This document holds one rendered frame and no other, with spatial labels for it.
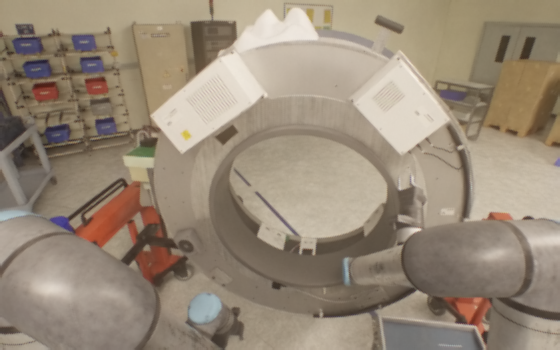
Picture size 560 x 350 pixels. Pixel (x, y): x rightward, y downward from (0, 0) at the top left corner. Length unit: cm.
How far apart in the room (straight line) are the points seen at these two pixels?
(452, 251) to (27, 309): 53
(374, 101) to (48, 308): 88
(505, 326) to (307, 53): 88
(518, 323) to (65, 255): 62
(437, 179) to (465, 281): 78
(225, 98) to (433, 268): 74
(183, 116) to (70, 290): 75
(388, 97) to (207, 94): 57
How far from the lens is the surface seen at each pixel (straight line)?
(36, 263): 40
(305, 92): 106
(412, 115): 98
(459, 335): 168
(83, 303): 39
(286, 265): 157
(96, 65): 526
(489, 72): 1041
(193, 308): 92
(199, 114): 100
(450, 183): 126
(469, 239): 50
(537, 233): 54
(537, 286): 54
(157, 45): 549
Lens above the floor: 190
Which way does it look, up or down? 28 degrees down
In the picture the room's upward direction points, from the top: straight up
